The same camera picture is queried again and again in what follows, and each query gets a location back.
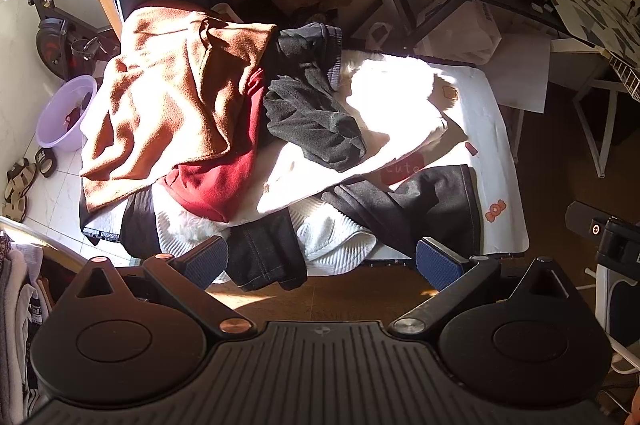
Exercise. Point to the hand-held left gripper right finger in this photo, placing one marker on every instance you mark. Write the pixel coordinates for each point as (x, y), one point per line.
(440, 265)

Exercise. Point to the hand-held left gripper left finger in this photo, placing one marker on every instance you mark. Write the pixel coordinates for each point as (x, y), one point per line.
(207, 262)

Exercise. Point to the brown knit pinafore dress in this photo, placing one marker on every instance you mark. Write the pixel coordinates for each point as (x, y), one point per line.
(165, 95)

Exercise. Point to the stack of folded clothes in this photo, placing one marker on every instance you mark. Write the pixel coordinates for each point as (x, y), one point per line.
(15, 295)

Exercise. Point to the white fluffy garment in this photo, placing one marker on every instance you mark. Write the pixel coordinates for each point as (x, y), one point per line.
(180, 227)

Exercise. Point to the dark denim jeans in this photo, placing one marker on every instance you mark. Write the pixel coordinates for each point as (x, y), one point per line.
(265, 255)

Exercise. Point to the black pants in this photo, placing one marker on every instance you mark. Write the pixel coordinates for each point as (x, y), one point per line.
(430, 200)

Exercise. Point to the red garment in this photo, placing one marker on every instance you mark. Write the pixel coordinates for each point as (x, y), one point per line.
(220, 185)

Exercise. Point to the white ribbed knit garment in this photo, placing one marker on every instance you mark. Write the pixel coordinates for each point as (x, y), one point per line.
(330, 230)

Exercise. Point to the black fleece garment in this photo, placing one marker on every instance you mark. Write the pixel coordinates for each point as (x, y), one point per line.
(310, 115)

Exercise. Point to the brown sandal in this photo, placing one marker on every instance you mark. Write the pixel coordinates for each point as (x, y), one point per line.
(15, 201)
(20, 170)
(47, 161)

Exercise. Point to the white paper board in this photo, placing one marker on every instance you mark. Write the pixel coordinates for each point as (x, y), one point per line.
(520, 75)

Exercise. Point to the purple plastic basin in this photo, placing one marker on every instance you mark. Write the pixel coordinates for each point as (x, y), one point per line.
(50, 125)

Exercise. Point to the white plastic bag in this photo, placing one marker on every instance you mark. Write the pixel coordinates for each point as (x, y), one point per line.
(470, 35)

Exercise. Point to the black jacket with grey cuffs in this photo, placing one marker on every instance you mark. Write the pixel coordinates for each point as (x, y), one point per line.
(305, 45)

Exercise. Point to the black exercise bike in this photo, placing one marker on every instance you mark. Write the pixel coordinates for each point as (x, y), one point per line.
(52, 40)

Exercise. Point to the white metal frame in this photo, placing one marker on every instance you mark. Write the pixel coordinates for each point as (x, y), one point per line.
(588, 132)

